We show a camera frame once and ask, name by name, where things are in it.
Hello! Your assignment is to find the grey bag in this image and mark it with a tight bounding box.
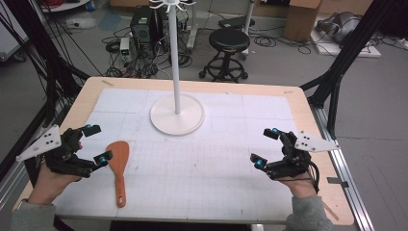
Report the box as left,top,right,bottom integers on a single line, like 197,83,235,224
315,11,363,44

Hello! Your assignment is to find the white metal stand leg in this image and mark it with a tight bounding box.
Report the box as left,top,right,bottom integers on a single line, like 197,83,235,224
240,0,257,62

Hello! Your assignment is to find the white hook stand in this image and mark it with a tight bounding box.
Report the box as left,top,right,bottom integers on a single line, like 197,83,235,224
148,0,206,137

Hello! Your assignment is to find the person's left hand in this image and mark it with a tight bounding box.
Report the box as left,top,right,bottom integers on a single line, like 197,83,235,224
28,163,83,206

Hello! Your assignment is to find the tangle of black floor cables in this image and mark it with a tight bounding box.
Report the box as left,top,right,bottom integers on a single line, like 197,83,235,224
101,27,194,79

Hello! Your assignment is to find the black metal frame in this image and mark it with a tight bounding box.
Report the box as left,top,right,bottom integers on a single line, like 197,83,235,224
0,0,92,184
299,0,402,141

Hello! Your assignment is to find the black tape piece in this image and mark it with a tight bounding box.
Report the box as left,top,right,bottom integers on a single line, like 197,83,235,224
326,176,350,189

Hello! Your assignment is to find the black computer tower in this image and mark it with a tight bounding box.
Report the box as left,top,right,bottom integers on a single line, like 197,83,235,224
129,5,171,55

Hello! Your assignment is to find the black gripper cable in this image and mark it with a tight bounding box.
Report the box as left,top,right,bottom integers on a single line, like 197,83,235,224
308,161,321,194

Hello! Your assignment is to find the wooden spatula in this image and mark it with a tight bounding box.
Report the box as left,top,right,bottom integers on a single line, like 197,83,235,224
105,140,131,209

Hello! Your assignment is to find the black round stool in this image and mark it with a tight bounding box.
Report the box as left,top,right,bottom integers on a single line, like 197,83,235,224
198,28,252,84

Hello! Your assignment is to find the white round table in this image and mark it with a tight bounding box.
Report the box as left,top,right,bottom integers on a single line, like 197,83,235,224
39,0,92,14

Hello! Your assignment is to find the white flat board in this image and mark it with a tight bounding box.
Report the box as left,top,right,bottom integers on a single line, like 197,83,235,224
310,30,382,59

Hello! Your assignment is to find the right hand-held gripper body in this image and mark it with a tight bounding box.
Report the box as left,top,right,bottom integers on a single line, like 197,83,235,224
266,130,342,181

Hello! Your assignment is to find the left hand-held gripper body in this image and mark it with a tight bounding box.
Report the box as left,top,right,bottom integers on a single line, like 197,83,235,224
15,124,97,179

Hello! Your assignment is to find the small grey power supply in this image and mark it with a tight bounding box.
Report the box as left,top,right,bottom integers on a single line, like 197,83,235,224
118,37,133,64

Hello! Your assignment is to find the person's right hand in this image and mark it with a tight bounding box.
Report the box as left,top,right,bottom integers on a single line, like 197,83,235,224
278,170,319,200

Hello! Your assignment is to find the cardboard box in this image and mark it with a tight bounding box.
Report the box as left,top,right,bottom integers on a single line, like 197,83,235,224
283,0,322,43

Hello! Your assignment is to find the aluminium rail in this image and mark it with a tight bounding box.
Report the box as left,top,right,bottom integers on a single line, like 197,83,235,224
309,104,376,231

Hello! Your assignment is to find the white grid mat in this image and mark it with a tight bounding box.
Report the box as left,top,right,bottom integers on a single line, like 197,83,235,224
52,88,309,223

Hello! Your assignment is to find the black flat device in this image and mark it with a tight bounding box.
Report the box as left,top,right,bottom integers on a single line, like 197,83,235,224
217,15,256,30

